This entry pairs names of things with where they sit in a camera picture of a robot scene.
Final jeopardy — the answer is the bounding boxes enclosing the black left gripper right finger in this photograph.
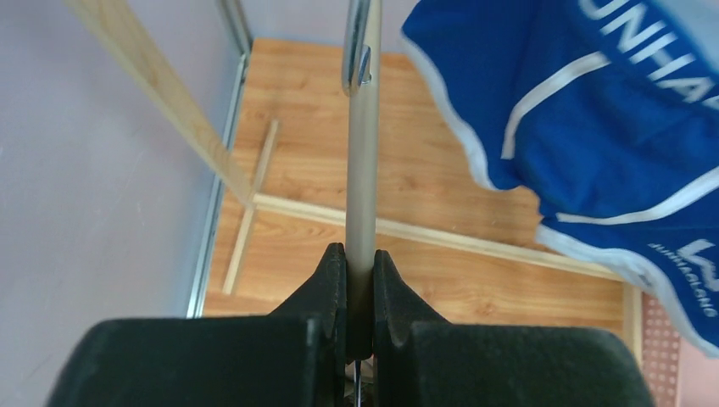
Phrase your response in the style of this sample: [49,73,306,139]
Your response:
[373,250,654,407]

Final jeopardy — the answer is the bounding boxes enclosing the pink plastic laundry basket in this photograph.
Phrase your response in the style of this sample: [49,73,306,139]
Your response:
[642,294,718,407]

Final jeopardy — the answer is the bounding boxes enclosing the wooden clothes rack frame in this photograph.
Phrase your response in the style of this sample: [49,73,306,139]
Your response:
[70,1,642,355]

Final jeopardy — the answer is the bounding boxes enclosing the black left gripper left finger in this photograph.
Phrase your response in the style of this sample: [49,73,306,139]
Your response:
[47,243,347,406]

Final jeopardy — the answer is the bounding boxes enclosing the blue underwear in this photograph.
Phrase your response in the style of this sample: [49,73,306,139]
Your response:
[401,1,718,358]

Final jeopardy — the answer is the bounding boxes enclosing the wooden clip hanger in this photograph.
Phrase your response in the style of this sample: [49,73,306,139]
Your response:
[341,0,382,360]

